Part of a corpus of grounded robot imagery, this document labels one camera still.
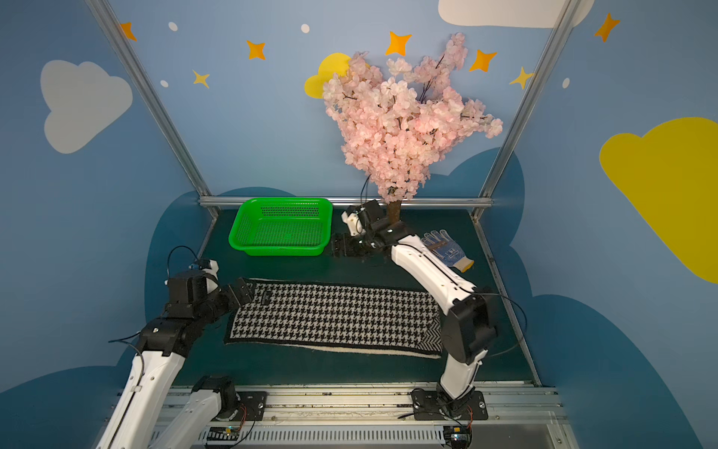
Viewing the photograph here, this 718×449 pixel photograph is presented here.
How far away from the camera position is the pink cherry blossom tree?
2.17 feet

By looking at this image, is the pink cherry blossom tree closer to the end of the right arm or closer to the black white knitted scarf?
the end of the right arm

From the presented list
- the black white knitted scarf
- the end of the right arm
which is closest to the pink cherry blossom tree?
the end of the right arm
